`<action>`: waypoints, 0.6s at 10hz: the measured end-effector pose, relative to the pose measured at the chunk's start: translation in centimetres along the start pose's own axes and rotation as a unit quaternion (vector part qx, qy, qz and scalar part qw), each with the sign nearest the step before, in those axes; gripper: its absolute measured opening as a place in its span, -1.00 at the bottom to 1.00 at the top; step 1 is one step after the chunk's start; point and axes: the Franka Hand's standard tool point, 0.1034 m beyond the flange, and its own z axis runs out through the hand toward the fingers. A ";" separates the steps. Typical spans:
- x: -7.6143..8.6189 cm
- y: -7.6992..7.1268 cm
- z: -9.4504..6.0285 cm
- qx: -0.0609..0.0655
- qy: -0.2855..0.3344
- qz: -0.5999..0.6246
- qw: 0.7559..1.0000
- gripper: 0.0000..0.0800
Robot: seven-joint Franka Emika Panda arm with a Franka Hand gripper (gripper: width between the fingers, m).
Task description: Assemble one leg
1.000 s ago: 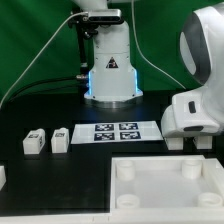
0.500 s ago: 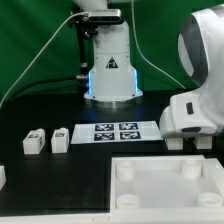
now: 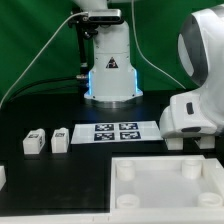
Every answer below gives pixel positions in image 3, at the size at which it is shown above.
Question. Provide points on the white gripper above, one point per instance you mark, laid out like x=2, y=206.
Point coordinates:
x=184, y=118

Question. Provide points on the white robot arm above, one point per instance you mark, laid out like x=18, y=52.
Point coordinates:
x=201, y=51

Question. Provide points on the black camera on mount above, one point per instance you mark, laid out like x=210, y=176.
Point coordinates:
x=105, y=16

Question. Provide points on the white front rail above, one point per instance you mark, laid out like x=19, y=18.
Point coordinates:
x=57, y=219

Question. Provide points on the white square tabletop tray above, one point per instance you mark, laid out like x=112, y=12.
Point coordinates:
x=166, y=183

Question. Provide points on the white sheet with markers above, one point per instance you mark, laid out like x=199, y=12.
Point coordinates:
x=116, y=132

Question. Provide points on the black camera stand pole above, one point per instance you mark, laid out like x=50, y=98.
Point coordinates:
x=76, y=23

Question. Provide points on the white block left edge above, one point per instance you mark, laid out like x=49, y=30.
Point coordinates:
x=2, y=177

